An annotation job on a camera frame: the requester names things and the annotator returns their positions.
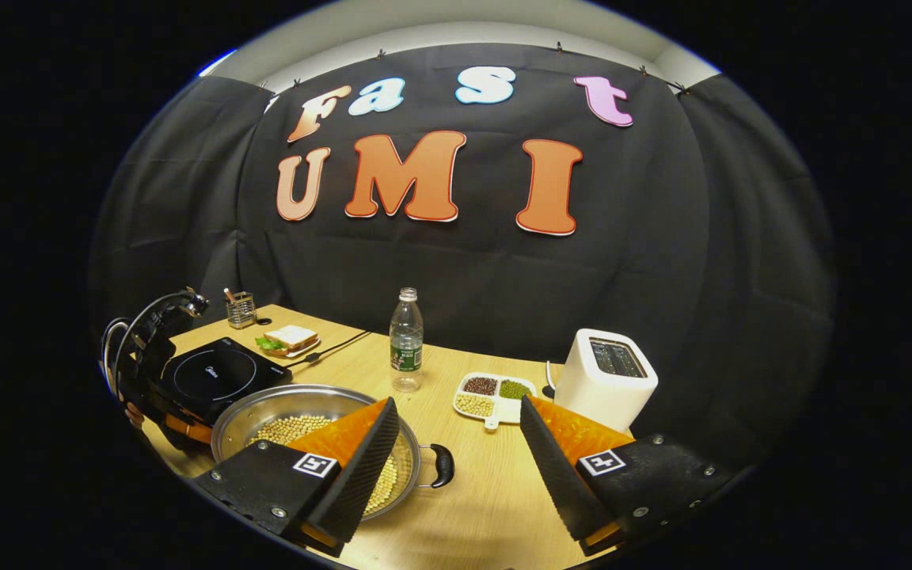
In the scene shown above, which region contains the clear plastic water bottle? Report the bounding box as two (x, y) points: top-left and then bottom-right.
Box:
(389, 287), (425, 393)

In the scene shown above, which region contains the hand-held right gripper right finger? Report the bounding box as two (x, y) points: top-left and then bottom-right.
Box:
(519, 394), (735, 557)

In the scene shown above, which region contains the white toaster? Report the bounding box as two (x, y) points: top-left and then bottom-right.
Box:
(553, 329), (659, 434)

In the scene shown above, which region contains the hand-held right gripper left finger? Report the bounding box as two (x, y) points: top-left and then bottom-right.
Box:
(191, 396), (400, 559)

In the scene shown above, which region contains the sandwich with lettuce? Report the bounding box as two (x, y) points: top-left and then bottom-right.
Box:
(256, 325), (320, 354)

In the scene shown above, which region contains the pile of soybeans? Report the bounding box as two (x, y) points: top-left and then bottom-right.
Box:
(249, 414), (401, 515)

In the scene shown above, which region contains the white divided bean dish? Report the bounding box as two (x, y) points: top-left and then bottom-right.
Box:
(453, 372), (540, 431)

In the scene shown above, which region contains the wire mesh utensil holder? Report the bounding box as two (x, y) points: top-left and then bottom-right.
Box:
(224, 287), (258, 329)

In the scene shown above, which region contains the black induction cooktop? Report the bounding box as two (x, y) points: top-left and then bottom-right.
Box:
(151, 336), (295, 430)

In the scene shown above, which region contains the small white plate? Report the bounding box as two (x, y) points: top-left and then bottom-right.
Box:
(266, 339), (322, 359)

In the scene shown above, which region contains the black backdrop cloth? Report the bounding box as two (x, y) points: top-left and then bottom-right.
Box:
(88, 44), (837, 468)

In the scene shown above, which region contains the black power cable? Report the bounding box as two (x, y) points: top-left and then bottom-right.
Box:
(288, 330), (372, 365)

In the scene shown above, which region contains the steel pot with black handles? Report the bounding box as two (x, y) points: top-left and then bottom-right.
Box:
(211, 384), (455, 523)

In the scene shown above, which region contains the row of black cloth clips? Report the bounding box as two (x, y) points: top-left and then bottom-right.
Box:
(258, 40), (690, 96)

